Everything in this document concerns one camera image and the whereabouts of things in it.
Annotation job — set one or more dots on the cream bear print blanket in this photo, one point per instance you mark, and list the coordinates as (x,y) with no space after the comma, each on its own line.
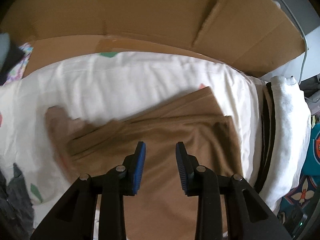
(125,80)

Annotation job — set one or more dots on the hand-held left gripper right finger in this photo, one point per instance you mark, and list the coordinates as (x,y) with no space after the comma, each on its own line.
(182,170)

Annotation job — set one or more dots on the teal patterned blanket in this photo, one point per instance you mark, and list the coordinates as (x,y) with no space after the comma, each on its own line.
(310,155)

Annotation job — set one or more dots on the colourful patterned cloth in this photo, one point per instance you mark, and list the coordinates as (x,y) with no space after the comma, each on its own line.
(20,62)

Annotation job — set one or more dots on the folded white sweatshirt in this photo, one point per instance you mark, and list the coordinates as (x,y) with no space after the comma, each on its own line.
(287,130)

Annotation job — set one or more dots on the grey neck pillow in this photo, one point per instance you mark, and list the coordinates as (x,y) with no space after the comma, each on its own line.
(3,45)

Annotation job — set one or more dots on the brown cardboard sheet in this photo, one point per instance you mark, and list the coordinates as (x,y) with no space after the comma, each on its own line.
(150,10)

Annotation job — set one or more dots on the grey camouflage garment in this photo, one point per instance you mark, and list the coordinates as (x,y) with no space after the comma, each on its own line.
(15,205)

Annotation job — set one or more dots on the folded black garment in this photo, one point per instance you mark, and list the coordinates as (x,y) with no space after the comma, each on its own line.
(268,120)

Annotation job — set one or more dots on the brown printed t-shirt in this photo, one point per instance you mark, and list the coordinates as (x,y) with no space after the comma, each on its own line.
(175,130)

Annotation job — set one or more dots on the black cloth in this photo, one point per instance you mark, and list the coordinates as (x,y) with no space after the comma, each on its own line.
(15,53)

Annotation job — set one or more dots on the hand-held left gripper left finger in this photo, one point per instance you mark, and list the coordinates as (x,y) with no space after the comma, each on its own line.
(138,170)

